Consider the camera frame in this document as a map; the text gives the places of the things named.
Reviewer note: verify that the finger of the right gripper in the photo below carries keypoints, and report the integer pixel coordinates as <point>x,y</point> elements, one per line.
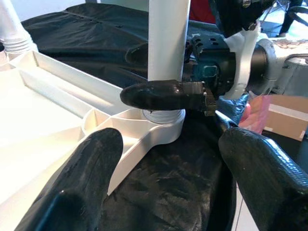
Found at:
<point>137,54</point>
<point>158,96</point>

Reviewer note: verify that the white plastic table top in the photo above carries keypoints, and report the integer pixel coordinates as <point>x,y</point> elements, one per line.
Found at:
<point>36,108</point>

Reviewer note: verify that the brown cardboard box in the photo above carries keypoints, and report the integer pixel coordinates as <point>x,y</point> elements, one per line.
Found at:
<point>286,115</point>

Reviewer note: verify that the black glossy tablecloth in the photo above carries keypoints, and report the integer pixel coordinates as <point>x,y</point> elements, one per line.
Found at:
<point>168,180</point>

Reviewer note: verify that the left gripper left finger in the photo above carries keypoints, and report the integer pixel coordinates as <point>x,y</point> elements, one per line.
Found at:
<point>79,180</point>

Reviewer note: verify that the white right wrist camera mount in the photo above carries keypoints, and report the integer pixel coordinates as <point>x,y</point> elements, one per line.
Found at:
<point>243,60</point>

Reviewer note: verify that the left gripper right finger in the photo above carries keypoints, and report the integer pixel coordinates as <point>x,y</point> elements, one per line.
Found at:
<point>264,180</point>

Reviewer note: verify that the pink plastic bag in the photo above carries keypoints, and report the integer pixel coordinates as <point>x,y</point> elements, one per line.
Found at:
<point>255,113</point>

